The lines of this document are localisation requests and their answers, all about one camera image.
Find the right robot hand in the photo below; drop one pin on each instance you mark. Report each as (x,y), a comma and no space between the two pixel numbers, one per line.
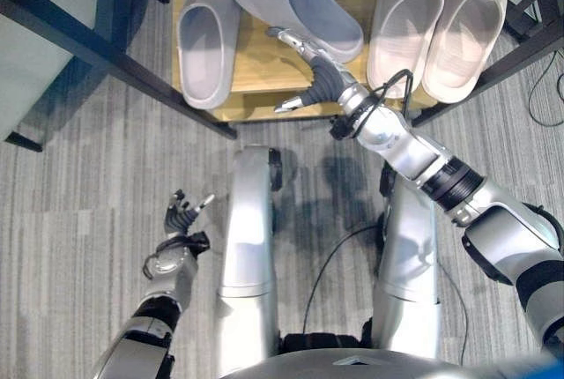
(325,81)

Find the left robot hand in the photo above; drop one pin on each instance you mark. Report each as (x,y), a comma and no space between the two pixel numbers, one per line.
(181,219)

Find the grey rubber slipper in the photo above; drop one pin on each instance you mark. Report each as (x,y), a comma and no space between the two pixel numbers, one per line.
(304,4)
(205,44)

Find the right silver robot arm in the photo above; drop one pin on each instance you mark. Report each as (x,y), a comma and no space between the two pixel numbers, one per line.
(498,216)

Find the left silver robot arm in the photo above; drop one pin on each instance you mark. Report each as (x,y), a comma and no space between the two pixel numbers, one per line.
(163,291)

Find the wooden shoe rack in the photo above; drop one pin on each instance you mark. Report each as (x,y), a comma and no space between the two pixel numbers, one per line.
(264,66)

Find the left silver robot leg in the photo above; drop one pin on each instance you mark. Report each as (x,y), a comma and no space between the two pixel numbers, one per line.
(247,238)

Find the silver robot leg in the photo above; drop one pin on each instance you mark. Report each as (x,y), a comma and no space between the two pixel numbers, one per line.
(247,238)
(407,255)

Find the beige rubber slipper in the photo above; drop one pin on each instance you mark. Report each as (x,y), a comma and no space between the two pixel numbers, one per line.
(467,31)
(403,26)

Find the right silver robot leg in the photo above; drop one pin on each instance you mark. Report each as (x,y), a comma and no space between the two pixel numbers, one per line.
(407,255)

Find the silver robot torso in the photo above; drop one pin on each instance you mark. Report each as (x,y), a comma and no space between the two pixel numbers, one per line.
(352,366)

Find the black framed white table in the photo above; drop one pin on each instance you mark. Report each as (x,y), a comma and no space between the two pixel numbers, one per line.
(53,17)

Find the black metal table frame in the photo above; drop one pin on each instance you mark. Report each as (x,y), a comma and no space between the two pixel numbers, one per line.
(546,22)

